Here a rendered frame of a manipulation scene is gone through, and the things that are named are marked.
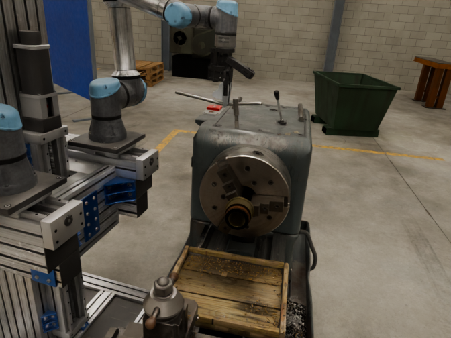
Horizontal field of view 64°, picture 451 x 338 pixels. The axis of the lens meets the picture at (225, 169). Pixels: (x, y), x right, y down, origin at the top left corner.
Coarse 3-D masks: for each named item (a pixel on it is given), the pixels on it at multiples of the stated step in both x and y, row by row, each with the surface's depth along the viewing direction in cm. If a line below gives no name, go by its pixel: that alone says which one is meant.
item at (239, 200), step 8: (232, 200) 114; (240, 200) 113; (232, 208) 109; (240, 208) 109; (248, 208) 111; (232, 216) 114; (240, 216) 116; (248, 216) 109; (232, 224) 111; (240, 224) 111
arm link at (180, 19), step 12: (120, 0) 122; (132, 0) 119; (144, 0) 117; (156, 0) 115; (168, 0) 115; (156, 12) 117; (168, 12) 113; (180, 12) 111; (192, 12) 115; (180, 24) 113; (192, 24) 118
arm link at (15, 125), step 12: (0, 108) 96; (12, 108) 97; (0, 120) 92; (12, 120) 95; (0, 132) 93; (12, 132) 95; (0, 144) 94; (12, 144) 96; (24, 144) 101; (0, 156) 95; (12, 156) 97
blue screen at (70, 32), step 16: (48, 0) 617; (64, 0) 568; (80, 0) 528; (48, 16) 633; (64, 16) 582; (80, 16) 540; (48, 32) 651; (64, 32) 597; (80, 32) 552; (64, 48) 612; (80, 48) 566; (64, 64) 629; (80, 64) 580; (64, 80) 646; (80, 80) 595
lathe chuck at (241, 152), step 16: (240, 160) 118; (256, 160) 116; (272, 160) 120; (208, 176) 122; (240, 176) 120; (256, 176) 119; (272, 176) 118; (288, 176) 124; (208, 192) 124; (224, 192) 123; (256, 192) 121; (272, 192) 120; (288, 192) 119; (208, 208) 127; (224, 208) 126; (288, 208) 121; (256, 224) 126; (272, 224) 124
